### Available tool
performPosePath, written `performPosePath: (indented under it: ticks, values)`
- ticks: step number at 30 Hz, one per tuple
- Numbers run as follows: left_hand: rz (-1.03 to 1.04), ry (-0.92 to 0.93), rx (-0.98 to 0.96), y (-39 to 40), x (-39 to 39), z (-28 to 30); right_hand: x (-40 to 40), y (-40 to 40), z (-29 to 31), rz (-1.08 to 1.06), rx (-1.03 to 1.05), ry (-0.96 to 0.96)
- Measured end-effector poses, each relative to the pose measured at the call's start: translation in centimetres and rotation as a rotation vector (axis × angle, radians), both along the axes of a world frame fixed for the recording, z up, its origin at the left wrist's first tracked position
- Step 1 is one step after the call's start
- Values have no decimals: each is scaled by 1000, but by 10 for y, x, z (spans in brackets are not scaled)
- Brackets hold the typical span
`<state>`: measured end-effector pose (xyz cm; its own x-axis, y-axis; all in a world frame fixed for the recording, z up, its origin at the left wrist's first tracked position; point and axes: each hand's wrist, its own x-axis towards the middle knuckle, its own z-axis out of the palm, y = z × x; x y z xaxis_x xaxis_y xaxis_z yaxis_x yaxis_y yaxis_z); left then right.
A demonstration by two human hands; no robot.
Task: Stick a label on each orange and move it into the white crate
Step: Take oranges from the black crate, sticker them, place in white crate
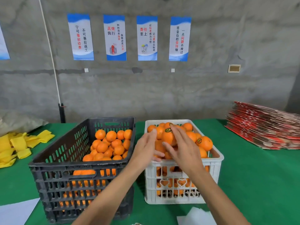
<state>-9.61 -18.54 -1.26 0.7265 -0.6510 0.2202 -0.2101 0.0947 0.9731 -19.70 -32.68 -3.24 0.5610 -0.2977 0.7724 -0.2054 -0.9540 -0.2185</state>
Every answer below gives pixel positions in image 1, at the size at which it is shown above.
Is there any person's left hand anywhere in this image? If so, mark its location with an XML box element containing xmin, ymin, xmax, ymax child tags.
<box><xmin>129</xmin><ymin>129</ymin><xmax>166</xmax><ymax>175</ymax></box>

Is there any person's right hand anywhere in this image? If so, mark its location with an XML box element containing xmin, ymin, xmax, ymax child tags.
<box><xmin>162</xmin><ymin>125</ymin><xmax>206</xmax><ymax>178</ymax></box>

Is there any heap of labelled oranges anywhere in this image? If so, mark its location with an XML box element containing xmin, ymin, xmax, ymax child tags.
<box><xmin>147</xmin><ymin>122</ymin><xmax>214</xmax><ymax>197</ymax></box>

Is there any single orange fruit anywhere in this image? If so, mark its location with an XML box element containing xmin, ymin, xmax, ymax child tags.
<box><xmin>162</xmin><ymin>131</ymin><xmax>178</xmax><ymax>146</ymax></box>

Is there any white plastic crate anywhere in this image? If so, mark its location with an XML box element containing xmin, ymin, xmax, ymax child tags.
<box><xmin>144</xmin><ymin>119</ymin><xmax>225</xmax><ymax>205</ymax></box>

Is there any pile of oranges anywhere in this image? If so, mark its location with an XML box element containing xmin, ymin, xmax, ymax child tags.
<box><xmin>58</xmin><ymin>129</ymin><xmax>133</xmax><ymax>209</ymax></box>

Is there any black plastic crate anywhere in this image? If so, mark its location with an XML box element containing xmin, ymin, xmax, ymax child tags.
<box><xmin>28</xmin><ymin>117</ymin><xmax>137</xmax><ymax>224</ymax></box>

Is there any person's right forearm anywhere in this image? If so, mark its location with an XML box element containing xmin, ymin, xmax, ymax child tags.
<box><xmin>187</xmin><ymin>168</ymin><xmax>251</xmax><ymax>225</ymax></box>

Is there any person's left forearm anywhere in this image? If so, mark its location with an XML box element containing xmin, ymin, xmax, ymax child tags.
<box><xmin>72</xmin><ymin>164</ymin><xmax>146</xmax><ymax>225</ymax></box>

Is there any white backing sheet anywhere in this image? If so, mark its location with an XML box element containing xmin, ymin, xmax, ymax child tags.
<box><xmin>177</xmin><ymin>207</ymin><xmax>217</xmax><ymax>225</ymax></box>

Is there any green felt table cover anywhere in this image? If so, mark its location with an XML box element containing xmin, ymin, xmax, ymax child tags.
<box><xmin>0</xmin><ymin>118</ymin><xmax>300</xmax><ymax>225</ymax></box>

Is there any stack of red cardboard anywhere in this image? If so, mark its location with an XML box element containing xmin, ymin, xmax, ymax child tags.
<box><xmin>225</xmin><ymin>101</ymin><xmax>300</xmax><ymax>150</ymax></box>

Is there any beige woven sack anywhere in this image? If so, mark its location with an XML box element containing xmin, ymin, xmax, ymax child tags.
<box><xmin>0</xmin><ymin>112</ymin><xmax>48</xmax><ymax>136</ymax></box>

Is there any pile of yellow bags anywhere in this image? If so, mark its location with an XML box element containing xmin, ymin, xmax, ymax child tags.
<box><xmin>0</xmin><ymin>130</ymin><xmax>55</xmax><ymax>169</ymax></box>

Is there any white pole with black base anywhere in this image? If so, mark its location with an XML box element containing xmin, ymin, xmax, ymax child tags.
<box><xmin>38</xmin><ymin>0</ymin><xmax>66</xmax><ymax>123</ymax></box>

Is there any white printed paper sheet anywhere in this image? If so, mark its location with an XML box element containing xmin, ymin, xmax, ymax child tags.
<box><xmin>0</xmin><ymin>197</ymin><xmax>40</xmax><ymax>225</ymax></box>

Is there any white notice with blue border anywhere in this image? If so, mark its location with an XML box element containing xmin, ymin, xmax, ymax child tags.
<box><xmin>0</xmin><ymin>26</ymin><xmax>10</xmax><ymax>60</ymax></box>

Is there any blue white wall poster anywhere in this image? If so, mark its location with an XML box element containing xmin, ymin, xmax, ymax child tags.
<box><xmin>67</xmin><ymin>14</ymin><xmax>95</xmax><ymax>61</ymax></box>
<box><xmin>136</xmin><ymin>16</ymin><xmax>158</xmax><ymax>61</ymax></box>
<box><xmin>103</xmin><ymin>15</ymin><xmax>127</xmax><ymax>61</ymax></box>
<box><xmin>169</xmin><ymin>16</ymin><xmax>192</xmax><ymax>62</ymax></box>

